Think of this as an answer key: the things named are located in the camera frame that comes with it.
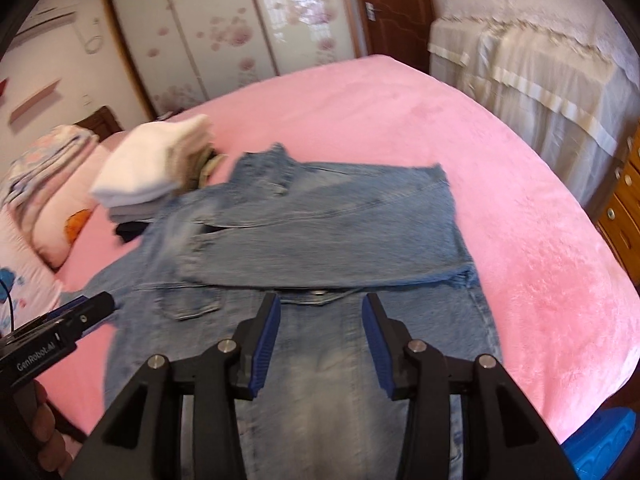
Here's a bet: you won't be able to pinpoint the blue plastic stool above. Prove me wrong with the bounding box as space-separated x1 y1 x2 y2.
562 406 637 480

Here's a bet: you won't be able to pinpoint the brown wooden door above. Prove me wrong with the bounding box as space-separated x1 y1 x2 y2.
349 0 437 77

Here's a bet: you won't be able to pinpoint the white air conditioner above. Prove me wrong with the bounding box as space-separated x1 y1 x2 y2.
14 6 79 45

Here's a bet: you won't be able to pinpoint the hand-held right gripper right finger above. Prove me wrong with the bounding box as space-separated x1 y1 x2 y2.
361 292 571 480

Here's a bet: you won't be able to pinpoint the pink pillow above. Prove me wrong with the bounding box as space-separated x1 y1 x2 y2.
31 177 101 270

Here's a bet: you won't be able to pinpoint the folded floral quilt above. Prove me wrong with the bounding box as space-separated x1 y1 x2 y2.
0 125 101 208

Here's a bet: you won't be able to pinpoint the stack of folded clothes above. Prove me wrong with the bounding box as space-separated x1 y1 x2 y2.
90 114 232 247

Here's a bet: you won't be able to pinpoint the person's left hand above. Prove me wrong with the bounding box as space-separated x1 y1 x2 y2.
29 379 77 477

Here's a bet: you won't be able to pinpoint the dark wooden headboard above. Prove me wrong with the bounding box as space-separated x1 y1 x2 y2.
75 106 124 142

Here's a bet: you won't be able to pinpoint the blue denim jeans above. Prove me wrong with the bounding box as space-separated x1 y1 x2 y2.
80 142 503 480

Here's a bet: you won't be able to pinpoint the wooden drawer cabinet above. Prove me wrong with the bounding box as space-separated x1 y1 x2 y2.
596 130 640 282

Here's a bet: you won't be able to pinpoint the furniture under white lace cover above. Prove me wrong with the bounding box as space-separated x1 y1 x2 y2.
428 0 640 202

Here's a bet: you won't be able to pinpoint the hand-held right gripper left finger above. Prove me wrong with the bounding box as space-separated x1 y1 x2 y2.
65 292 281 480

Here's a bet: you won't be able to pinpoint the pink wall shelf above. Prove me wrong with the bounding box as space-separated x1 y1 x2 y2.
7 77 62 124

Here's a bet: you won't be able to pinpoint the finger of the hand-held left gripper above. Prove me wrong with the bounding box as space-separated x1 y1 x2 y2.
44 296 93 322
55 292 117 335

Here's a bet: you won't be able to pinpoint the white floral pillow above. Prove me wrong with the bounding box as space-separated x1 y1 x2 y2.
0 205 65 338

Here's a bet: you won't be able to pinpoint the black cable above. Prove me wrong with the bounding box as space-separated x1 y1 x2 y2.
0 277 13 335

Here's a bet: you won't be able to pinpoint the floral sliding-door wardrobe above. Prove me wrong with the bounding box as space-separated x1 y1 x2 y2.
102 0 362 118

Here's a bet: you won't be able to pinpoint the pink bed blanket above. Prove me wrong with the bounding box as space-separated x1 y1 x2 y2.
30 54 640 461

